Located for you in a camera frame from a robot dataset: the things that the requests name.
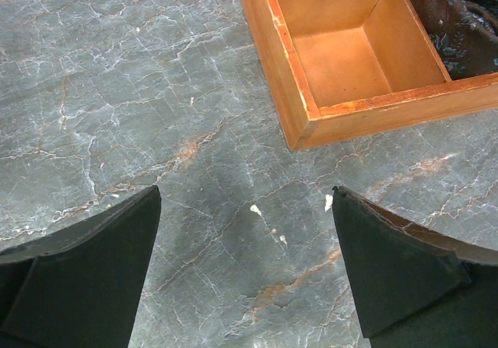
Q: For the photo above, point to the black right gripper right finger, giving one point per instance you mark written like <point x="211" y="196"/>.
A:
<point x="414" y="287"/>

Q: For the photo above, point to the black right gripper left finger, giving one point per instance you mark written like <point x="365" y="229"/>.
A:
<point x="80" y="286"/>

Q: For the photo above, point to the orange wooden compartment tray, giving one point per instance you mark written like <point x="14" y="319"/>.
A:
<point x="342" y="69"/>

